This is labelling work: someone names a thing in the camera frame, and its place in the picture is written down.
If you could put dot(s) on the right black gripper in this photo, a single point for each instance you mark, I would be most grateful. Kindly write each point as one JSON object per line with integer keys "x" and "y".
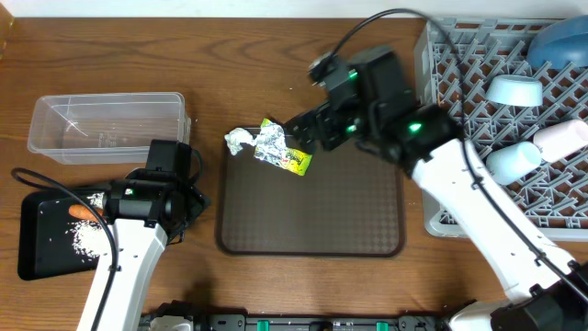
{"x": 324, "y": 118}

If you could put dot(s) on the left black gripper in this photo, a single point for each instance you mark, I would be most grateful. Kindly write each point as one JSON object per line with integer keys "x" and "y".
{"x": 197, "y": 201}

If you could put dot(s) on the yellow green snack wrapper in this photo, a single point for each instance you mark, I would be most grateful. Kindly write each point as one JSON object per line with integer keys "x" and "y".
{"x": 294, "y": 161}

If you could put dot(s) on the white tissue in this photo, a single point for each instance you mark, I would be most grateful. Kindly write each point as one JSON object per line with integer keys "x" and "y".
{"x": 236, "y": 138}

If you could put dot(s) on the pile of white rice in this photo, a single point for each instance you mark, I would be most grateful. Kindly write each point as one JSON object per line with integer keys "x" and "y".
{"x": 89, "y": 240}

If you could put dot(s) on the orange carrot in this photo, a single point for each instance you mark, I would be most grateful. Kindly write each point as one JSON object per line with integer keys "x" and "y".
{"x": 82, "y": 213}

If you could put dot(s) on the light blue cup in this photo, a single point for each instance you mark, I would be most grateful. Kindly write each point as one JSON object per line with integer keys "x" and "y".
{"x": 513, "y": 162}

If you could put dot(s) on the light blue bowl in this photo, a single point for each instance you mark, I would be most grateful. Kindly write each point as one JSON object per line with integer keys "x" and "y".
{"x": 515, "y": 90}

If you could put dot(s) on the pink cup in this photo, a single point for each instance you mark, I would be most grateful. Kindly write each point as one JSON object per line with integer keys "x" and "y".
{"x": 561, "y": 140}

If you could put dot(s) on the dark blue bowl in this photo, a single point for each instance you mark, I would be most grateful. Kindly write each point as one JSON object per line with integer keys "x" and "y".
{"x": 561, "y": 43}

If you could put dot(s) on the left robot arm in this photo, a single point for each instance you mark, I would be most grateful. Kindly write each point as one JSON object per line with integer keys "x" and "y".
{"x": 123, "y": 274}

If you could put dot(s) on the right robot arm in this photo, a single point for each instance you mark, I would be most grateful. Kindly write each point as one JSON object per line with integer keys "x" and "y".
{"x": 545, "y": 287}

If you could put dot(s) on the brown serving tray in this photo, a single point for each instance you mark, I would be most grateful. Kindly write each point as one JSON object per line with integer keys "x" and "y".
{"x": 348, "y": 204}

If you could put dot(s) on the clear plastic bin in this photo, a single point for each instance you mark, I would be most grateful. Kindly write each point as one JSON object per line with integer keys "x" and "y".
{"x": 114, "y": 128}

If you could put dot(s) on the black tray bin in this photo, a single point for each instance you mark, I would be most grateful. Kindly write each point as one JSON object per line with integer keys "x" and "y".
{"x": 45, "y": 249}

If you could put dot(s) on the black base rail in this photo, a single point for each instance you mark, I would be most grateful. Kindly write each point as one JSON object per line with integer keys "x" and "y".
{"x": 177, "y": 315}

